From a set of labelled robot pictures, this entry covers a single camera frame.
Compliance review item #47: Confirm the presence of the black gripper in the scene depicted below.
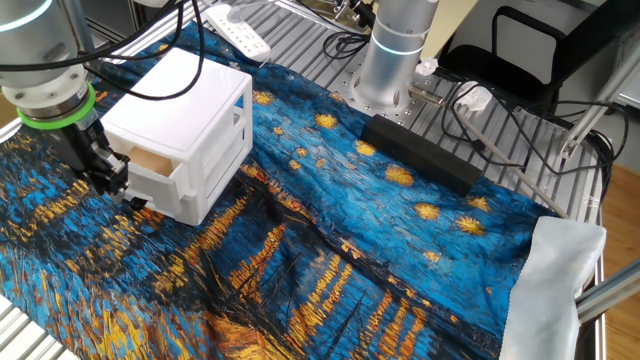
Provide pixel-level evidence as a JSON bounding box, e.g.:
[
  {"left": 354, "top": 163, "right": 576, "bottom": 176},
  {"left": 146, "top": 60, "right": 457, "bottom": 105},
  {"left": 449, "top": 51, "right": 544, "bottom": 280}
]
[{"left": 47, "top": 115, "right": 131, "bottom": 202}]

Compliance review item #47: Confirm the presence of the light wooden cube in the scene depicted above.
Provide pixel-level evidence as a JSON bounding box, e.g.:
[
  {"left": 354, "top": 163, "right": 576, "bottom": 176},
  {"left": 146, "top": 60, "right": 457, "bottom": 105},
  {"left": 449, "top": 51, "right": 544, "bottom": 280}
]
[{"left": 128, "top": 146, "right": 176, "bottom": 178}]

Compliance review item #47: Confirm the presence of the white drawer with knob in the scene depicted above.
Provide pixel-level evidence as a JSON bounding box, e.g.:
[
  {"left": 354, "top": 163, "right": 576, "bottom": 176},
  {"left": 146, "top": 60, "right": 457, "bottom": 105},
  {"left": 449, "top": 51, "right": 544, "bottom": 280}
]
[{"left": 122, "top": 144, "right": 194, "bottom": 217}]

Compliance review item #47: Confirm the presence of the white plastic drawer cabinet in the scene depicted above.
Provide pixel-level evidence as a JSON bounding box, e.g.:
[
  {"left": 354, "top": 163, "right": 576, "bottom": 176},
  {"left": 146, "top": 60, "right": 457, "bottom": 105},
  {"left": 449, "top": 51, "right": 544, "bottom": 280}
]
[{"left": 101, "top": 47, "right": 255, "bottom": 227}]

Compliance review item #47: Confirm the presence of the open cardboard box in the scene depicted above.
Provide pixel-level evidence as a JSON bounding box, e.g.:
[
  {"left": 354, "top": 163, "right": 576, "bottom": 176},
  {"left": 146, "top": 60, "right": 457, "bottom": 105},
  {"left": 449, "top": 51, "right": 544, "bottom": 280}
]
[{"left": 0, "top": 94, "right": 20, "bottom": 127}]

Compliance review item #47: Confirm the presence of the white power strip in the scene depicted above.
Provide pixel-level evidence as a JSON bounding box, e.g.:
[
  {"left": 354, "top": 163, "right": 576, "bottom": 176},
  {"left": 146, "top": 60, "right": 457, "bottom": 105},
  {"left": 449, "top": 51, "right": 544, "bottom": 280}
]
[{"left": 204, "top": 3, "right": 272, "bottom": 64}]

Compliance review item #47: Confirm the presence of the white power plug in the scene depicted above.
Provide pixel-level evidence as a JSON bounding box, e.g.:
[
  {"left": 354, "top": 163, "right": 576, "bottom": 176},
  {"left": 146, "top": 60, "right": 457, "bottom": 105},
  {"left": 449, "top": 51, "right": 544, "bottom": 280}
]
[{"left": 225, "top": 0, "right": 274, "bottom": 25}]

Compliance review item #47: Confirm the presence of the starry night painted tablecloth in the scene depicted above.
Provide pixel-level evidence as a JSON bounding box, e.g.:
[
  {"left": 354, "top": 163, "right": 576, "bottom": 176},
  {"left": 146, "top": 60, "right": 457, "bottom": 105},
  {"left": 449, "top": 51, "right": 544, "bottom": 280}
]
[{"left": 0, "top": 19, "right": 607, "bottom": 360}]

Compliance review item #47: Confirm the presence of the black foam block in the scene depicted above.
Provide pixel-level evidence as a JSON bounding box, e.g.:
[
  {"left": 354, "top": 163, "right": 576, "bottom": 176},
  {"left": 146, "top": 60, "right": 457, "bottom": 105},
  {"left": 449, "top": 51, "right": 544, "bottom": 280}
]
[{"left": 359, "top": 113, "right": 484, "bottom": 198}]

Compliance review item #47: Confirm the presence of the white crumpled wrap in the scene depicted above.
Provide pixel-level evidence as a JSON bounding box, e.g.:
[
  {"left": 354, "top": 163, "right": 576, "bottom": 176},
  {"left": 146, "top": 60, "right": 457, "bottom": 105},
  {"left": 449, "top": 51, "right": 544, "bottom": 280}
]
[
  {"left": 414, "top": 57, "right": 440, "bottom": 77},
  {"left": 455, "top": 81, "right": 495, "bottom": 113}
]

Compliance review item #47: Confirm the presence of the beige board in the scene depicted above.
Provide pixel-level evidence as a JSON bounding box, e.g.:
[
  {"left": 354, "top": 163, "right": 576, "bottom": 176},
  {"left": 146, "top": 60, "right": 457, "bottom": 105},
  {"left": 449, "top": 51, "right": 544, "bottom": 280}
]
[{"left": 419, "top": 0, "right": 480, "bottom": 60}]

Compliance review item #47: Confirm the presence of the black office chair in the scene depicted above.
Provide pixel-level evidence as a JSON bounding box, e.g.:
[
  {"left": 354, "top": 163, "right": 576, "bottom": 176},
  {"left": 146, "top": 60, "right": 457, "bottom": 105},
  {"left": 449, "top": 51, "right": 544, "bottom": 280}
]
[{"left": 439, "top": 0, "right": 640, "bottom": 112}]

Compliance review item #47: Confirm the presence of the aluminium frame post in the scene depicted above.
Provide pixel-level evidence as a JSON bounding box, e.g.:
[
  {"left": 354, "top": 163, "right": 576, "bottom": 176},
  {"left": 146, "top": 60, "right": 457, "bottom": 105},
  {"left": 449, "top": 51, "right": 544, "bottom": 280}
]
[{"left": 62, "top": 0, "right": 97, "bottom": 55}]

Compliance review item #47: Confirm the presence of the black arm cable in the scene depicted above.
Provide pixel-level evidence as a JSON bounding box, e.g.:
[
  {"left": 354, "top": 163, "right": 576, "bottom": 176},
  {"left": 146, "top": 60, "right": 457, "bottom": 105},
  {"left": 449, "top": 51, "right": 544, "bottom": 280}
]
[{"left": 0, "top": 0, "right": 207, "bottom": 101}]

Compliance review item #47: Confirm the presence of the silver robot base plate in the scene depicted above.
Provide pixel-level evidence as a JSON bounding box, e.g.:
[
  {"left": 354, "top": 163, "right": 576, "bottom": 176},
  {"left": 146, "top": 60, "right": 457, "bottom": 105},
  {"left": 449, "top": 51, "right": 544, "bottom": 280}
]
[{"left": 327, "top": 42, "right": 454, "bottom": 129}]

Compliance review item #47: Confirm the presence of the black coiled cable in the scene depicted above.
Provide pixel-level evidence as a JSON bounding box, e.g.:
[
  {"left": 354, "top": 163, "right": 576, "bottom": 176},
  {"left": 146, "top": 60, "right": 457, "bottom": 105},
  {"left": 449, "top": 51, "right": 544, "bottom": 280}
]
[{"left": 320, "top": 29, "right": 372, "bottom": 61}]

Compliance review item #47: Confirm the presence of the metal cable connector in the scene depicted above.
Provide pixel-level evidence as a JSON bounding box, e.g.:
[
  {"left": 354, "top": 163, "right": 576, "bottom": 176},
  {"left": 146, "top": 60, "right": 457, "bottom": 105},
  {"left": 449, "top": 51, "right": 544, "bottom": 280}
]
[{"left": 407, "top": 84, "right": 445, "bottom": 107}]

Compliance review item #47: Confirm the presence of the black power cable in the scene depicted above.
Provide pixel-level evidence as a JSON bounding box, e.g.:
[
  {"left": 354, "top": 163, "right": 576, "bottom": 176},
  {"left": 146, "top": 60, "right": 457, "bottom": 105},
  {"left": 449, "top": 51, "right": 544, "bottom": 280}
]
[{"left": 439, "top": 47, "right": 631, "bottom": 177}]

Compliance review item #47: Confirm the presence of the beige cable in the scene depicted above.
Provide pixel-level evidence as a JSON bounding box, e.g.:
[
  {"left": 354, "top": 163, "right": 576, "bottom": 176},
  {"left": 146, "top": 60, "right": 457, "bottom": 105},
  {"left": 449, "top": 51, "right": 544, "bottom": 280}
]
[{"left": 457, "top": 112, "right": 571, "bottom": 220}]

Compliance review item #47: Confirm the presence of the aluminium frame strut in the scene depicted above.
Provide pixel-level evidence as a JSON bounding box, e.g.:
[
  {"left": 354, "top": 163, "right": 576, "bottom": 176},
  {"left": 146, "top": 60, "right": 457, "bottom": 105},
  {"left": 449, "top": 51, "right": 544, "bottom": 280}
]
[
  {"left": 558, "top": 43, "right": 640, "bottom": 160},
  {"left": 574, "top": 258, "right": 640, "bottom": 325}
]

